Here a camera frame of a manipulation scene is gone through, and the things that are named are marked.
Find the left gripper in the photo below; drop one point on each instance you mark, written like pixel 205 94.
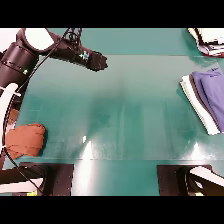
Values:
pixel 96 60

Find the purple T-shirt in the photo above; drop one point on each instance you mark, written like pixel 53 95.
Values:
pixel 213 94

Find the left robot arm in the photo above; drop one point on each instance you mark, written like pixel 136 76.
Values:
pixel 16 63

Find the light brown garment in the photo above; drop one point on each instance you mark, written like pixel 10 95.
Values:
pixel 13 116

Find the orange-brown garment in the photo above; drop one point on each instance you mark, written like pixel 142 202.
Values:
pixel 25 140

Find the white garment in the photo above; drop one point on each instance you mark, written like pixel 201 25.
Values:
pixel 196 104

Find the heap of clothes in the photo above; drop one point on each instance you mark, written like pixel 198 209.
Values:
pixel 213 36

